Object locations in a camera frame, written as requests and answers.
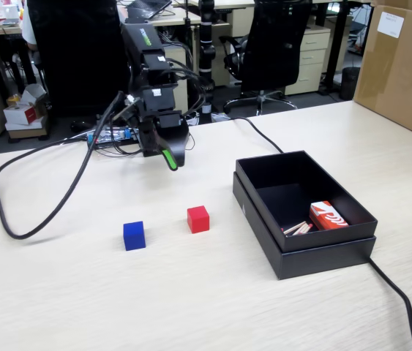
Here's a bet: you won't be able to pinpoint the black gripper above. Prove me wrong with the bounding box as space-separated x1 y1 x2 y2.
138 83 191 172

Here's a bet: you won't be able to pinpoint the red wooden cube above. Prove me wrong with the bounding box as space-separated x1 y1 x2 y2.
187 205 211 234

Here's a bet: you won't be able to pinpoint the blue wooden cube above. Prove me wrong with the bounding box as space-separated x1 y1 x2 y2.
123 220 147 252

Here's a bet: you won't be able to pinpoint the robot controller circuit board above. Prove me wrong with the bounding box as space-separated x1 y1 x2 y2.
87 126 141 154

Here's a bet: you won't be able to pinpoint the black white jointed pole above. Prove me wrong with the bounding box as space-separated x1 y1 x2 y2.
197 0 217 124

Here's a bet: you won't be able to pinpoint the black high-back office chair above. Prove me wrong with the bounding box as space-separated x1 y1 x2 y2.
26 0 130 118

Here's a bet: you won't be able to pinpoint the black laptop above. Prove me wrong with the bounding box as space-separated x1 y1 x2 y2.
124 0 173 20

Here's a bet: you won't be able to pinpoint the open white carton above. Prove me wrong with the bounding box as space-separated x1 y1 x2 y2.
20 83 48 107

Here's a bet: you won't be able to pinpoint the flat brown carton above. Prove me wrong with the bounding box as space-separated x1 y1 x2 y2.
6 118 51 142

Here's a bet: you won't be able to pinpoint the white red small carton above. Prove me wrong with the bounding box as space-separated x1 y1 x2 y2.
3 104 45 127

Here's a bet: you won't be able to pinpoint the black mesh office chair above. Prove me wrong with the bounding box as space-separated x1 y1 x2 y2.
219 0 315 116

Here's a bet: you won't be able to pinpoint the beige drawer cabinet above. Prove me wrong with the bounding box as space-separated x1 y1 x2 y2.
285 27 332 97

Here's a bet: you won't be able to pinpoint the person in white shirt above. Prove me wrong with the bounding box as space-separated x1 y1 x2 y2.
21 9 37 48

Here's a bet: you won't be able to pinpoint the orange white matchbox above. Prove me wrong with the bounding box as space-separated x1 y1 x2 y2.
308 200 349 231

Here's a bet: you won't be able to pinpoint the black open cardboard box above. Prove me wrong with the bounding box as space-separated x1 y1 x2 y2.
235 149 379 253

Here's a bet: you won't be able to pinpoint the black mesh waste bin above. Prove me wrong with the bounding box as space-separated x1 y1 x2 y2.
340 67 362 102

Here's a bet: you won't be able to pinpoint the black box lid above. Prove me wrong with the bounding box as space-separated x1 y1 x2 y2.
232 171 378 281

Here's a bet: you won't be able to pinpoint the large brown cardboard box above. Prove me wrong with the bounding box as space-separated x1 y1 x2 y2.
351 0 412 146

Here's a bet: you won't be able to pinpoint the white shipping label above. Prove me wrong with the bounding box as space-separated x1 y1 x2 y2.
379 11 405 37

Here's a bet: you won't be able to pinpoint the thin black arm wires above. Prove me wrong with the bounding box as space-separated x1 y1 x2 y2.
157 31 207 118

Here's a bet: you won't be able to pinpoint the thick black camera cable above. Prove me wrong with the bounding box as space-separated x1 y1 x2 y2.
0 91 126 241

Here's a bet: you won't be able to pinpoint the thick black power cable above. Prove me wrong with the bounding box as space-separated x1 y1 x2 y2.
227 116 412 351

